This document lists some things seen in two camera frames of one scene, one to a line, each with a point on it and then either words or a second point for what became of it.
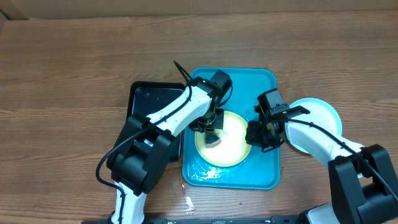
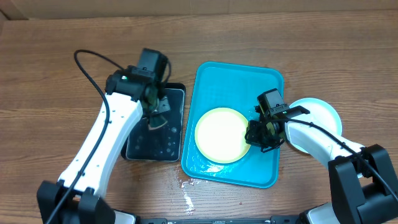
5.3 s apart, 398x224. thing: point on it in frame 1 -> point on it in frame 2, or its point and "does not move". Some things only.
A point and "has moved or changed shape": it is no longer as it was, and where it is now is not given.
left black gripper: (218, 124) -> (164, 106)
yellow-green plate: (234, 149) does not move
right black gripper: (255, 139) does not move
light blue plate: (321, 115) does not move
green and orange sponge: (211, 140) has moved or changed shape
